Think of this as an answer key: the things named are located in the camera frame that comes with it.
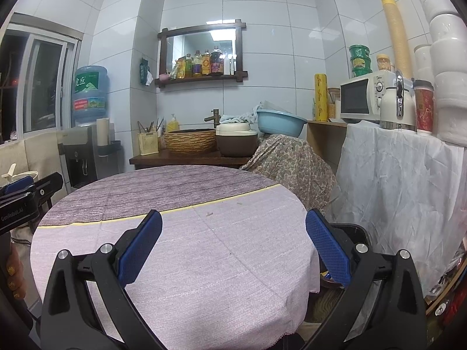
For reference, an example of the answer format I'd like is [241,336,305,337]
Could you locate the black trash bin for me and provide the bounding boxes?
[319,223,370,289]

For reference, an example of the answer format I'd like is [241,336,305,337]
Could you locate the water dispenser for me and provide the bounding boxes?
[57,122,123,192]

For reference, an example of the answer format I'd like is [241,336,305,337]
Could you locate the white sheet cover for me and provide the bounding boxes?
[326,121,466,293]

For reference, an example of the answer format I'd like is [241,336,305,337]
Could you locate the blue water jug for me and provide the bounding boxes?
[71,66,109,126]

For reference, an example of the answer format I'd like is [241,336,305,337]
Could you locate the chopstick holder box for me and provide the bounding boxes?
[137,118,163,156]

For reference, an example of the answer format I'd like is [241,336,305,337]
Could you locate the woven wicker basket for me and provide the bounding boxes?
[163,129,216,155]

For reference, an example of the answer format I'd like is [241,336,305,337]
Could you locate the floral patterned cloth cover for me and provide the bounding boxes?
[241,134,337,212]

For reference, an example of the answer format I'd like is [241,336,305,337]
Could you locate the wooden shelf cabinet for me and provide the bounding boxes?
[306,121,347,174]

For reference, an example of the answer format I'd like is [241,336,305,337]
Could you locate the cream electric kettle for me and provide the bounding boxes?
[380,70,416,131]

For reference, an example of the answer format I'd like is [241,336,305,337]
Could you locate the white microwave oven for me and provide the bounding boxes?
[339,70,396,122]

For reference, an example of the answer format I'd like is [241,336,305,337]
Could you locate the light blue plastic basin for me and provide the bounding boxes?
[257,109,307,137]

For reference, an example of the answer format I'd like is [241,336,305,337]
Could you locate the brown white rice cooker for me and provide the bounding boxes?
[215,122,259,157]

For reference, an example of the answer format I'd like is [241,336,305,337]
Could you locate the red paper cup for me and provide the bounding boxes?
[413,79,434,135]

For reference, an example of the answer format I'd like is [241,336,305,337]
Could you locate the yellow foil roll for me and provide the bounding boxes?
[314,73,328,122]

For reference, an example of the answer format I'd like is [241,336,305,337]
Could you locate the green instant noodle cups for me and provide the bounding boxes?
[349,44,372,78]

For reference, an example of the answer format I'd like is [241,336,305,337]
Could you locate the dark wooden framed mirror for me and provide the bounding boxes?
[155,19,249,88]

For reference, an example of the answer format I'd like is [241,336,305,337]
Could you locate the tall beige paper cup stack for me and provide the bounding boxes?
[381,0,413,79]

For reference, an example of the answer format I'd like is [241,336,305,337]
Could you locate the window frame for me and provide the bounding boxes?
[1,13,84,143]

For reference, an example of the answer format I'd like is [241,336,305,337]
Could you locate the wall hung tissue pack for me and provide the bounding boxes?
[139,58,154,86]

